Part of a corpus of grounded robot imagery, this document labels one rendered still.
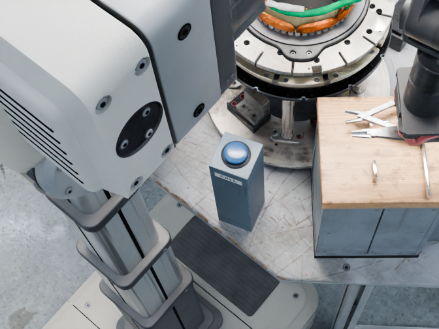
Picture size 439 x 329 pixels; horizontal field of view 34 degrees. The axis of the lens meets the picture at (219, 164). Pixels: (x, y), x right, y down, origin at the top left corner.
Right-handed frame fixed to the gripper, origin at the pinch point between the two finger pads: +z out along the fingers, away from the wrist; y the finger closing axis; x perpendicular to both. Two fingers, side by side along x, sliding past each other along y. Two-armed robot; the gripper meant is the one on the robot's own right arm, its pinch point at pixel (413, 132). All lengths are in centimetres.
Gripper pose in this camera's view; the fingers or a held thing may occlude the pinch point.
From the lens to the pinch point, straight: 106.9
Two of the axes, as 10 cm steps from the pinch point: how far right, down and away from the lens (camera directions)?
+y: 0.1, -9.0, 4.3
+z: 0.7, 4.3, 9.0
